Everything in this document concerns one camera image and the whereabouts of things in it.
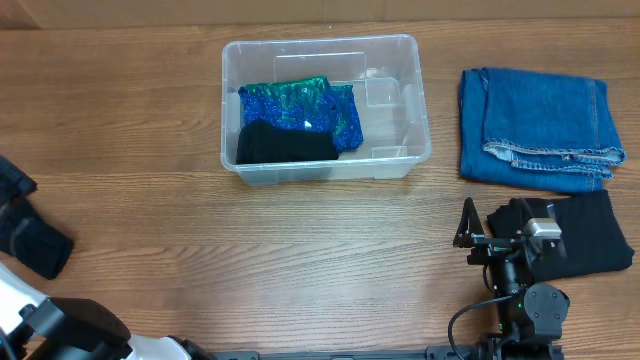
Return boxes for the blue green sequin garment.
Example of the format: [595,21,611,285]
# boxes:
[238,76,364,153]

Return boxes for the small black cloth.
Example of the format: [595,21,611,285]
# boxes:
[236,120,339,164]

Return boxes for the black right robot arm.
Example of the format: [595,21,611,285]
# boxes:
[447,197,570,359]

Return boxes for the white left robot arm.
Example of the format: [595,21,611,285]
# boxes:
[1,266,214,360]

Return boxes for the folded black garment right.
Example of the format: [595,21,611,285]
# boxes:
[487,190,634,282]

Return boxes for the folded blue denim jeans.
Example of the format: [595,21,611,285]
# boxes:
[458,67,627,193]

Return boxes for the clear plastic storage bin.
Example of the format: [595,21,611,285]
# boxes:
[220,34,432,186]

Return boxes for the dark navy knit garment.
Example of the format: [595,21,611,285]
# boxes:
[1,156,74,280]

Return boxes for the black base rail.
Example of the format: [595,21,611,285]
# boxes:
[199,344,566,360]

